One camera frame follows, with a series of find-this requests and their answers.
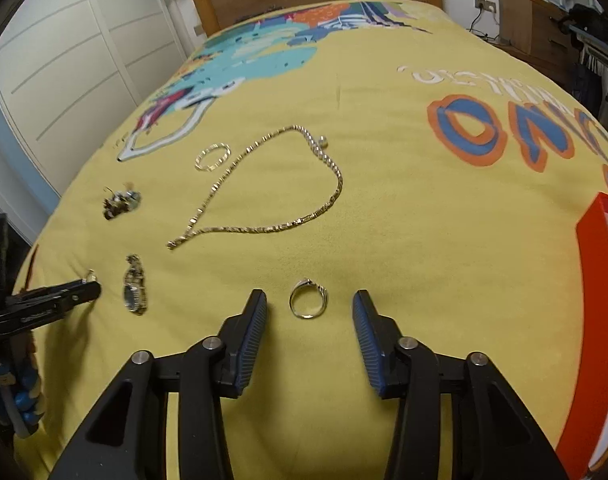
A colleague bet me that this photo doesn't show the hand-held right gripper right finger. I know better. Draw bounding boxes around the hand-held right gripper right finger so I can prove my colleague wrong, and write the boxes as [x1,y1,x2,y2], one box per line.
[352,289,569,480]

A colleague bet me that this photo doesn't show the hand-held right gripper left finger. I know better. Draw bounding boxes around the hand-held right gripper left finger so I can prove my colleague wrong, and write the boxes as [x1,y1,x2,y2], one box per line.
[49,288,268,480]

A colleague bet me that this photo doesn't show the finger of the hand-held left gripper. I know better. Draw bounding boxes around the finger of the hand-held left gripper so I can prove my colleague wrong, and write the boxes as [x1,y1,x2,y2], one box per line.
[0,280,103,344]

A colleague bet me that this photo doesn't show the silver ring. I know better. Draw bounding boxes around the silver ring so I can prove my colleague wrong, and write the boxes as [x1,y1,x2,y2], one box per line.
[289,278,330,320]

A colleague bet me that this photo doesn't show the red jewelry box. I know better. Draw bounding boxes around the red jewelry box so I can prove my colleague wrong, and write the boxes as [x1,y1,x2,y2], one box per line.
[554,192,608,480]

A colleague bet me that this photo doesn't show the metal wristwatch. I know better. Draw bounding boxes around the metal wristwatch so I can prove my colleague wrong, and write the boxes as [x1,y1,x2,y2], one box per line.
[122,253,149,317]

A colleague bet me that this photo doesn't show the dark beaded earring pair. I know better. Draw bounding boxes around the dark beaded earring pair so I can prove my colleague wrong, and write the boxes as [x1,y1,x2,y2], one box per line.
[102,186,143,221]

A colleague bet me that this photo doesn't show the yellow printed blanket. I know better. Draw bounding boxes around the yellow printed blanket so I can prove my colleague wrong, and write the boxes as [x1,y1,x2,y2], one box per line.
[13,0,608,480]

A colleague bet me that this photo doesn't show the gold bangle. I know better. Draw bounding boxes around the gold bangle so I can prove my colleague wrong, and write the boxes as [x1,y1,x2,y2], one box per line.
[193,143,231,173]

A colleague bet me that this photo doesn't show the white wardrobe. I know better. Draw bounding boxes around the white wardrobe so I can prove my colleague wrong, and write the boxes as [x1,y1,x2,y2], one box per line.
[0,0,195,197]

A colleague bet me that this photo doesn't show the wooden dresser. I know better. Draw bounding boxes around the wooden dresser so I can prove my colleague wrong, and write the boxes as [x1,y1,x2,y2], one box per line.
[497,0,580,87]

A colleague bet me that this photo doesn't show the dark hanging clothes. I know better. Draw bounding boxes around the dark hanging clothes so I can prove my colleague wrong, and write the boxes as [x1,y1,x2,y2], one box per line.
[550,3,608,137]

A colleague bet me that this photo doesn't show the gold chain necklace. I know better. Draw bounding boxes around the gold chain necklace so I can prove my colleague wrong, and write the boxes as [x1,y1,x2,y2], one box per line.
[165,124,345,252]

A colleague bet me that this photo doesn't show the black cable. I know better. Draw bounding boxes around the black cable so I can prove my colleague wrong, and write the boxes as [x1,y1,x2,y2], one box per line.
[466,7,505,44]

